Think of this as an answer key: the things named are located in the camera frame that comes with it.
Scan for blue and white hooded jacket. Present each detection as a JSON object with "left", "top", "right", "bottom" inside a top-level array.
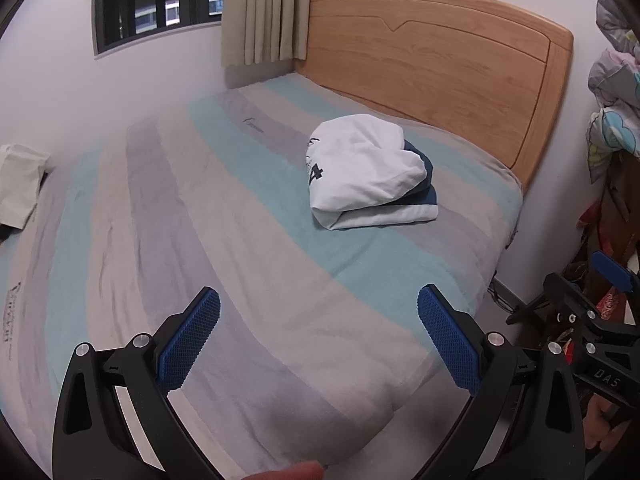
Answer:
[{"left": 304, "top": 114, "right": 440, "bottom": 231}]

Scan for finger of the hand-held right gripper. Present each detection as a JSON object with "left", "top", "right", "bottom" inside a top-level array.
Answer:
[
  {"left": 591, "top": 251, "right": 640, "bottom": 311},
  {"left": 544, "top": 272, "right": 640, "bottom": 361}
]

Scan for wooden headboard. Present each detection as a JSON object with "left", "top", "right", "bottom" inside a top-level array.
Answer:
[{"left": 294, "top": 0, "right": 575, "bottom": 196}]

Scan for beige curtain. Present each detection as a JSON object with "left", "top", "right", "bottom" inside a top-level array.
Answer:
[{"left": 221, "top": 0, "right": 314, "bottom": 69}]

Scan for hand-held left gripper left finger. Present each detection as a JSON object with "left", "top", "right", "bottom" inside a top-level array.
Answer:
[{"left": 52, "top": 286, "right": 222, "bottom": 480}]

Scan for person's right hand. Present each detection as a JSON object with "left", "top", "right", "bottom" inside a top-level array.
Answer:
[{"left": 584, "top": 395, "right": 626, "bottom": 454}]

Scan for striped bed blanket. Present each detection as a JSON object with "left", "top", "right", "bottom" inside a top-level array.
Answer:
[{"left": 0, "top": 74, "right": 524, "bottom": 480}]

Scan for black wall cables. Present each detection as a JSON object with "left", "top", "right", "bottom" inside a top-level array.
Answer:
[{"left": 491, "top": 269, "right": 551, "bottom": 327}]

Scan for person's left hand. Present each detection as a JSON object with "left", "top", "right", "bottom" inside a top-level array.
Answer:
[{"left": 247, "top": 461, "right": 325, "bottom": 480}]

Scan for brown wooden furniture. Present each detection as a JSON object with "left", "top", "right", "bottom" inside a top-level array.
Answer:
[{"left": 595, "top": 154, "right": 640, "bottom": 273}]

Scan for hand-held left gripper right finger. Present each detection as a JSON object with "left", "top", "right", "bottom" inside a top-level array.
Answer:
[{"left": 417, "top": 283, "right": 586, "bottom": 480}]

